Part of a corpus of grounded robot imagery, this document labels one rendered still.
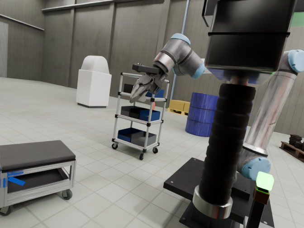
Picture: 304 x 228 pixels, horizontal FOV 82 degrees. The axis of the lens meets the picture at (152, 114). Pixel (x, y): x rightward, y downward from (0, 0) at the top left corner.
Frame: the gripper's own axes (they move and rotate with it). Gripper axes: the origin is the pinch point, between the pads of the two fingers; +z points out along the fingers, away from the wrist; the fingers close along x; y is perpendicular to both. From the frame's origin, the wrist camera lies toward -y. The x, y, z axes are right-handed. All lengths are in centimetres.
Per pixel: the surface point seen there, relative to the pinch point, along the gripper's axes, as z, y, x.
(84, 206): 76, 43, 27
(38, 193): 80, 15, 37
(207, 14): -7, -36, -51
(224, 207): 6, -23, -58
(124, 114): 12, 90, 117
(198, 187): 7, -22, -54
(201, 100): -103, 255, 153
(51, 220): 86, 24, 24
